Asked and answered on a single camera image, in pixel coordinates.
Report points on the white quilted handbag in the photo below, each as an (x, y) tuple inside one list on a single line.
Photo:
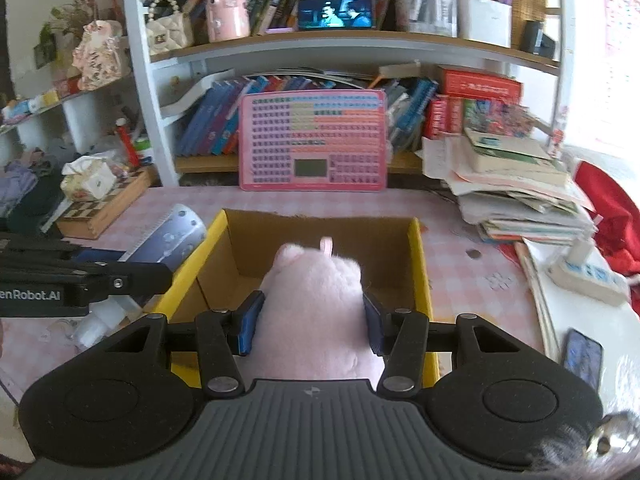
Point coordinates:
[(169, 30)]

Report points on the clear pen holder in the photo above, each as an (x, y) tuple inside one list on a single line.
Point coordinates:
[(430, 7)]

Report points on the pink checked tablecloth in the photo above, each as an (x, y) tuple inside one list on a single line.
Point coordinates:
[(460, 280)]

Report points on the stack of papers and books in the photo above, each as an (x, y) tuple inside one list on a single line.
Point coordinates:
[(510, 180)]

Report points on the printed adhesive tape roll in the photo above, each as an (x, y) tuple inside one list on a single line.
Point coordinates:
[(175, 235)]

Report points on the white jar with green lid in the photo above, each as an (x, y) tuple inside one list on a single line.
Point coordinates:
[(145, 152)]

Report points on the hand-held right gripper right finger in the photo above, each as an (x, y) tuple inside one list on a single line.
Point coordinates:
[(374, 327)]

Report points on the red boxed book set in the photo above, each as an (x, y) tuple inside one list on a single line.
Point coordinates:
[(442, 117)]

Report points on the pink canister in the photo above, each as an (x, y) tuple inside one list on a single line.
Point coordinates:
[(226, 5)]

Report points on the dark smartphone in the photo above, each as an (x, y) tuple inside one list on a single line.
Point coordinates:
[(582, 360)]

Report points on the white power strip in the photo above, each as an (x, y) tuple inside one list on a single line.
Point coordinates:
[(590, 280)]

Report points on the red stick with white cap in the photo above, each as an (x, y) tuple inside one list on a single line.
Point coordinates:
[(127, 142)]

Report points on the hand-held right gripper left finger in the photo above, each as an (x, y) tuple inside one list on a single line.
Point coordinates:
[(250, 324)]

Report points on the row of blue books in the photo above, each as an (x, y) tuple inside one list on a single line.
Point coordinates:
[(210, 120)]

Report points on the colourful printed box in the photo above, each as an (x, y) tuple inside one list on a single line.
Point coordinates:
[(497, 117)]

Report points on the dried flower bouquet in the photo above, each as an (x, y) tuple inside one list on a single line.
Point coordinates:
[(65, 15)]

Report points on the white storage box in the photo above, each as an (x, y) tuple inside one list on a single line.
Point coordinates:
[(485, 22)]

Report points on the white charger adapter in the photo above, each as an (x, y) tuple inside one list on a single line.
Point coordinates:
[(100, 327)]

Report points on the wooden chess box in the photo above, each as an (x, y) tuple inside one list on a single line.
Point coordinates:
[(100, 215)]

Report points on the white side shelf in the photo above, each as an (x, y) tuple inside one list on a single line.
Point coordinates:
[(75, 110)]

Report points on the assorted small boxes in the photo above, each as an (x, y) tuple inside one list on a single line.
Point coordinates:
[(35, 102)]

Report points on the pink plush toy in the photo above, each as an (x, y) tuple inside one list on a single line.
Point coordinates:
[(315, 310)]

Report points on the floral doll figurine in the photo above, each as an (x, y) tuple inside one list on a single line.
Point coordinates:
[(97, 55)]

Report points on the white bookshelf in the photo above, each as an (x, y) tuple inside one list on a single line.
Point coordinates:
[(145, 85)]

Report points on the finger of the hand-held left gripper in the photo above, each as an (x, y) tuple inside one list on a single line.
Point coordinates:
[(130, 280), (75, 251)]

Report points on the pink learning tablet toy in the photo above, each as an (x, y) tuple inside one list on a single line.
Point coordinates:
[(312, 130)]

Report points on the smartphone with lit screen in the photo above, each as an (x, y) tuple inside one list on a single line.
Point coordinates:
[(335, 12)]

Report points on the yellow cardboard box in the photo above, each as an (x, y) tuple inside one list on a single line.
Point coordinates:
[(240, 255)]

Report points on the silver bell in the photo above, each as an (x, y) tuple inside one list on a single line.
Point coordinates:
[(612, 435)]

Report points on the black box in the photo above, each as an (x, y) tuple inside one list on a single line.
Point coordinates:
[(537, 39)]

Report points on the red cloth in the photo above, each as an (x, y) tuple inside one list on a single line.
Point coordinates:
[(612, 210)]

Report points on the red cardboard box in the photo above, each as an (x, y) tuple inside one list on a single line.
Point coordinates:
[(480, 85)]

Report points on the wall poster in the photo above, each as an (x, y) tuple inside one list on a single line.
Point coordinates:
[(620, 50)]

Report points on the floral tissue box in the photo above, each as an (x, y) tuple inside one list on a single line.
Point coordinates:
[(90, 180)]

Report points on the pile of clothes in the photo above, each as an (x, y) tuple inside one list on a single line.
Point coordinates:
[(27, 195)]

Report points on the grey fluffy fur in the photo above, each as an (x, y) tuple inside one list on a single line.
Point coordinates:
[(565, 452)]

